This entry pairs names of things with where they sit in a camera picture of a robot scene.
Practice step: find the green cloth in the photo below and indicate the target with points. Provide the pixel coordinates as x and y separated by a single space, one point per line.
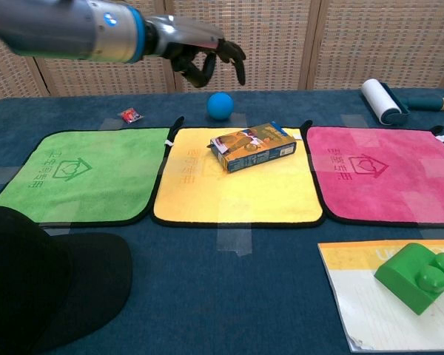
85 174

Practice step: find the black baseball cap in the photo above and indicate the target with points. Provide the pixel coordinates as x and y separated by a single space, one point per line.
40 281

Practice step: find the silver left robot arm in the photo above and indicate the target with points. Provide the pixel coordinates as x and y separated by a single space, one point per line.
59 27

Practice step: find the small red candy wrapper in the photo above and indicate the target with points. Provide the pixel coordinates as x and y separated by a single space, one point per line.
130 115

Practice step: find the white yellow notebook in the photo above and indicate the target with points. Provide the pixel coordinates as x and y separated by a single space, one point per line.
366 314

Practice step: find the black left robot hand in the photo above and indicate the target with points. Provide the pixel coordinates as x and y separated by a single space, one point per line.
192 44

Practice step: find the yellow cloth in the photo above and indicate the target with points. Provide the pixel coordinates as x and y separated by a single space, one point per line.
237 185

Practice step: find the blue ball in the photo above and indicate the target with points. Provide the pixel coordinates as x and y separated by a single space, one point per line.
220 106

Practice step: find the small snack box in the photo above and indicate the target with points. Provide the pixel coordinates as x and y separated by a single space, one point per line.
253 146

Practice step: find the pink cloth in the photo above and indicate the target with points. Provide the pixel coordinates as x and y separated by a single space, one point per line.
385 174

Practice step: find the green toy building block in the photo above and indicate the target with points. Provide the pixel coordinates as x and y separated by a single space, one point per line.
418 275

